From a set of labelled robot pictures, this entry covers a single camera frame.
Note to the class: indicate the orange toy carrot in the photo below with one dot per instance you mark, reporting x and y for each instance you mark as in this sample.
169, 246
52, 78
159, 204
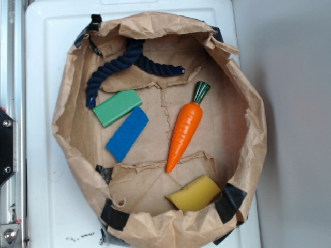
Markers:
186, 125

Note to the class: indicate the yellow sponge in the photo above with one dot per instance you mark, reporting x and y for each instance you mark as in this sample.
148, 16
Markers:
196, 195

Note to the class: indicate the white plastic tray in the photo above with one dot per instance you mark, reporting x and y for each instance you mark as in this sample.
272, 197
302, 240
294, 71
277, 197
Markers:
59, 214

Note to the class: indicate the green rectangular block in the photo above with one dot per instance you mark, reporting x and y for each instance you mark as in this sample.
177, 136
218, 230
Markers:
117, 106

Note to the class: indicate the aluminium frame rail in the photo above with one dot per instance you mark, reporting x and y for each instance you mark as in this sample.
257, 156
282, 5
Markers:
13, 193

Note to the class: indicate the silver bolt bracket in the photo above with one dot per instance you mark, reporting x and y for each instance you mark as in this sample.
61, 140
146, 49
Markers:
9, 234

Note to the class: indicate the black corner bracket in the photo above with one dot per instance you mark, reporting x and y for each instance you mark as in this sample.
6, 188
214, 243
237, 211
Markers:
8, 147

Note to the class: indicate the brown paper bag bin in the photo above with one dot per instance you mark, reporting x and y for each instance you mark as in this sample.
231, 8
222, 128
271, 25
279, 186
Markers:
229, 146

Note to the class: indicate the blue rectangular sponge block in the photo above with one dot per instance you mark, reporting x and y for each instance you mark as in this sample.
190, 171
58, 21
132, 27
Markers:
124, 138

